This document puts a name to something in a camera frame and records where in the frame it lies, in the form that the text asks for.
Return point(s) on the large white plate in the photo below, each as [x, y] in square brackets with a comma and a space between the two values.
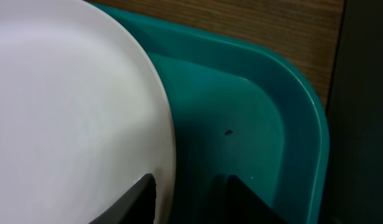
[83, 115]

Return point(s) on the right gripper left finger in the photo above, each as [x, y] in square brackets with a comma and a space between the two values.
[136, 206]

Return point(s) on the teal plastic serving tray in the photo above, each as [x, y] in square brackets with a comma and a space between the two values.
[238, 109]

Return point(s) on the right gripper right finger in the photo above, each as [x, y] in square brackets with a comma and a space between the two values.
[243, 206]

